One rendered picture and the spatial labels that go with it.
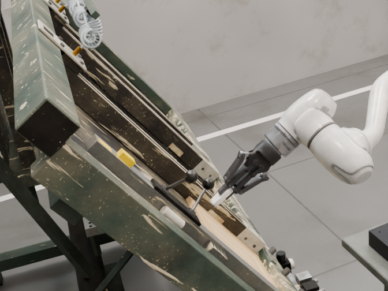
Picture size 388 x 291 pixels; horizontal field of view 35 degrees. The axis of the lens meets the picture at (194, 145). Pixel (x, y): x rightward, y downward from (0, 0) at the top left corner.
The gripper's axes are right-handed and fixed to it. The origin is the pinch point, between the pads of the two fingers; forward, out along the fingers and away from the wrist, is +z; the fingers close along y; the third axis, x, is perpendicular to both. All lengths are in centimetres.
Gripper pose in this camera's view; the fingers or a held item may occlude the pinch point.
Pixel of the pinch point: (221, 196)
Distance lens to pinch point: 178.7
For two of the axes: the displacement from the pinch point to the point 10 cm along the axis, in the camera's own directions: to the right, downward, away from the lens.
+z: -7.2, 6.9, 1.1
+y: 6.4, 6.0, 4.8
